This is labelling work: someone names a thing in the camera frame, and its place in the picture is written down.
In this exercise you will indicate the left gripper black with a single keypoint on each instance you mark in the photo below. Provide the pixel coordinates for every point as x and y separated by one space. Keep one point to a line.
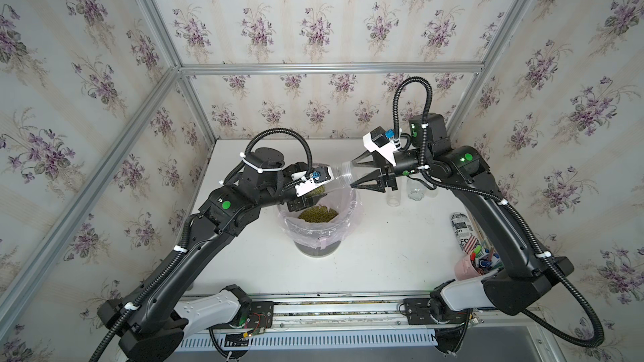
299 202

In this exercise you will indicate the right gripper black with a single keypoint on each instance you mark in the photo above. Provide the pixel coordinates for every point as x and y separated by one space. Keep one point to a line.
390 171

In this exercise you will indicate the clear jar with mung beans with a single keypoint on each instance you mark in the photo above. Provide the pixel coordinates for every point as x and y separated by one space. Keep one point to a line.
393 197

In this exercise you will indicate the jar with beige lid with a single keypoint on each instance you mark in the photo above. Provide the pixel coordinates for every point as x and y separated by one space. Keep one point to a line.
415 190

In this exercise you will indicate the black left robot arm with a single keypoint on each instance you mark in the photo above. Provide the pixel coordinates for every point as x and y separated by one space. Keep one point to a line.
146 321

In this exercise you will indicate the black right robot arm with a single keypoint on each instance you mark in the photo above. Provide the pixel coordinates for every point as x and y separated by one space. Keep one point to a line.
528 269

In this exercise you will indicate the mung beans in bin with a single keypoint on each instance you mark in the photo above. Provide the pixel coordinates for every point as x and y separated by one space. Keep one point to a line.
319 214

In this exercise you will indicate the mesh bin with plastic bag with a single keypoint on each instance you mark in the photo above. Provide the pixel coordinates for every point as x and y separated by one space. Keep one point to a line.
319 230

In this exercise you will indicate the pink pen holder cup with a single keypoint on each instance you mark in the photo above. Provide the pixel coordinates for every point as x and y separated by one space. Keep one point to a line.
464 269

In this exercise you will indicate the pens in holder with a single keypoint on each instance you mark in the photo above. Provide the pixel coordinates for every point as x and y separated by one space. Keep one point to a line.
484 259

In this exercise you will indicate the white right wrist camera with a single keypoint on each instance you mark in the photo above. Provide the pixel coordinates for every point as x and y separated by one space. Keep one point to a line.
382 146

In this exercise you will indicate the aluminium frame crossbar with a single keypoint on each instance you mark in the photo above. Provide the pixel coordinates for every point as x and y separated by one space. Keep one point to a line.
333 68

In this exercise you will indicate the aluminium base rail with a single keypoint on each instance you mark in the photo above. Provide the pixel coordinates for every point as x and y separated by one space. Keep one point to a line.
322 321

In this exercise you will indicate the aluminium frame post right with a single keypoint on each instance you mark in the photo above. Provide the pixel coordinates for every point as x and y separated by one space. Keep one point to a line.
498 45

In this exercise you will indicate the aluminium frame post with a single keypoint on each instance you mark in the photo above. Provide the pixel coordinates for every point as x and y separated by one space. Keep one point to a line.
498 45
169 52

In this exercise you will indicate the aluminium frame post left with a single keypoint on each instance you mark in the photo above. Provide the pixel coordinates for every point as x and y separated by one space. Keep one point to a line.
169 52

